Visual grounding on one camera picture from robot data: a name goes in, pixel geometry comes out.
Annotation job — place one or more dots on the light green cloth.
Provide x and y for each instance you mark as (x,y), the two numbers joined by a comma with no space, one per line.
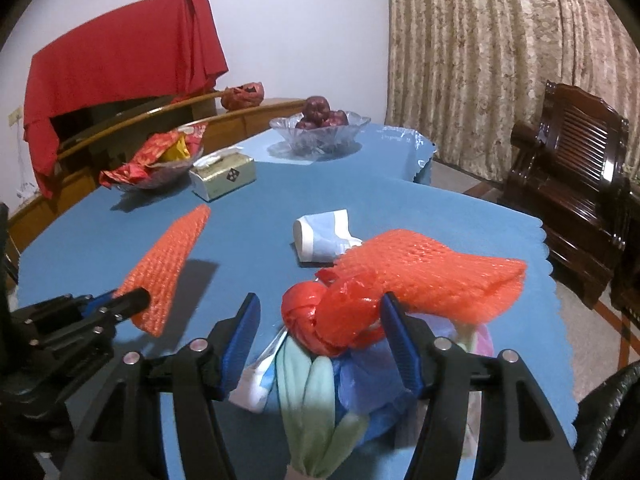
(310,400)

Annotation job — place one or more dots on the beige patterned curtain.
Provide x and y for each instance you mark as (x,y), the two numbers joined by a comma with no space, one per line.
(500,60)

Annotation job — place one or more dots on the glass fruit bowl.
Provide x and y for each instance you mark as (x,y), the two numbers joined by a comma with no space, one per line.
(320,135)

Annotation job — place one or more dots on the wall socket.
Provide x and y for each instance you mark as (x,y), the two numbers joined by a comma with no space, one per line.
(15,116)

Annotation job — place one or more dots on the glass candy dish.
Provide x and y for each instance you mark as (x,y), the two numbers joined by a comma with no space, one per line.
(165,175)

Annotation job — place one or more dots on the dark red apple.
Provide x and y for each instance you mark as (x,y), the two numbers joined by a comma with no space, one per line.
(316,106)
(336,118)
(306,123)

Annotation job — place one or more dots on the red plastic bag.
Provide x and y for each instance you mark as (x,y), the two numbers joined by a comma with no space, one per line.
(310,310)

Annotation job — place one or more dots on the narrow orange foam net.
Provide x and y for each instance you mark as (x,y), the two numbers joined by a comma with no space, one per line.
(170,255)

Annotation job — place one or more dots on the black television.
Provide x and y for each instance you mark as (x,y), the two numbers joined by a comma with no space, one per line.
(100,120)

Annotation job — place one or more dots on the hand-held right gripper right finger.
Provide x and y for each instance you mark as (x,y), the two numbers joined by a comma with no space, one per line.
(401,352)

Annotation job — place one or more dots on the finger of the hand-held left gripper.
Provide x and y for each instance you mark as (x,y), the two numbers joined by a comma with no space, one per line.
(130,302)
(100,300)

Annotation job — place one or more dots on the dark wooden armchair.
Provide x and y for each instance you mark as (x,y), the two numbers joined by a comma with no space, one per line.
(565,175)

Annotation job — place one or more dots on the white paper cup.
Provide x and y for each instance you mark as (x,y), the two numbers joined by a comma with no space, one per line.
(320,235)

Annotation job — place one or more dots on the blue tablecloth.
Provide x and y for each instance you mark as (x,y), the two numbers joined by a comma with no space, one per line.
(250,230)

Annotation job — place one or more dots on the red crumpled bag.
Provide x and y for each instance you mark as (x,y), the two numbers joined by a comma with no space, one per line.
(242,96)

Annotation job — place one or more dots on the blue plastic bag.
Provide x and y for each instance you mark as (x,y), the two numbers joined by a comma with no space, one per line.
(365,385)

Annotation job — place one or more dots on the trash bin with black bag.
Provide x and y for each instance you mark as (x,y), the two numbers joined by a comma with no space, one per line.
(610,420)

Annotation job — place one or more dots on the wide orange foam net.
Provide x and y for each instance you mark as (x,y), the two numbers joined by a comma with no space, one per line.
(425,270)

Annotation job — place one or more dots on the yellow packet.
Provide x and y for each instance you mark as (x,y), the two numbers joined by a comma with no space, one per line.
(176,151)

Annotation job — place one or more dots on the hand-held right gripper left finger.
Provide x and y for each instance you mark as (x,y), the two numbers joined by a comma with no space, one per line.
(241,347)

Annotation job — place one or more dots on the red patterned wrapper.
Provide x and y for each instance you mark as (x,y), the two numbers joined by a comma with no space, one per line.
(145,155)

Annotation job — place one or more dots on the red cloth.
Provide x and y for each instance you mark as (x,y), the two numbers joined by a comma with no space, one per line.
(120,55)

